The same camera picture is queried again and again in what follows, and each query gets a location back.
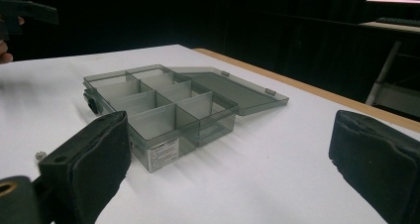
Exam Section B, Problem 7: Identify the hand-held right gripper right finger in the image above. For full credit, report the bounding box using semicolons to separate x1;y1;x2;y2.
328;109;420;224

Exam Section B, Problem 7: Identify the grey transparent compartment box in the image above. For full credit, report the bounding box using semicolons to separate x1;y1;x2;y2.
82;63;290;172

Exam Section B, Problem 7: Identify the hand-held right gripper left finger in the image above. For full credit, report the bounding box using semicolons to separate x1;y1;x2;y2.
39;110;133;224

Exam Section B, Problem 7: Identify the black keyboard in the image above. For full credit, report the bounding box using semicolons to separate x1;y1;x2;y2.
375;16;420;29

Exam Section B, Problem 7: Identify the white metal stand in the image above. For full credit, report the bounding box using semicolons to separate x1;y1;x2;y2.
366;40;420;113

